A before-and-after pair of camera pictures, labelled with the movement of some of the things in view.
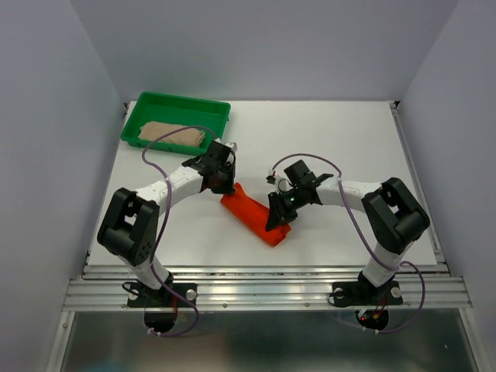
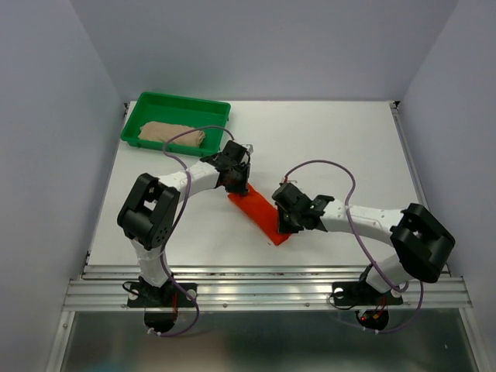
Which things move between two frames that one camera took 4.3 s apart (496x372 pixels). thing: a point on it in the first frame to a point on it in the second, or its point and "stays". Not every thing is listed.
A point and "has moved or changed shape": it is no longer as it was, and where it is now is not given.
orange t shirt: x=254 y=215 has moved or changed shape
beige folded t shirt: x=191 y=137 stays
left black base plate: x=162 y=297 stays
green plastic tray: x=183 y=111 stays
